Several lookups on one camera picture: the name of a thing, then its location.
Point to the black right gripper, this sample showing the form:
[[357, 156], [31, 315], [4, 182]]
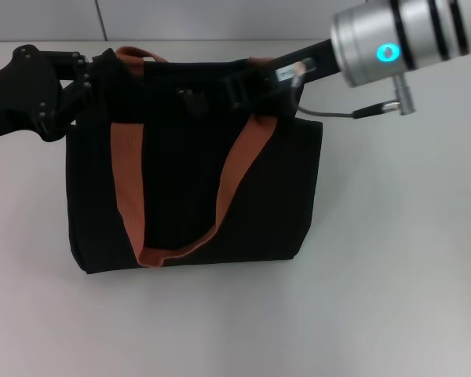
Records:
[[322, 63]]

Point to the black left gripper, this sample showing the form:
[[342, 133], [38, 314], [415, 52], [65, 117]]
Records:
[[19, 98]]

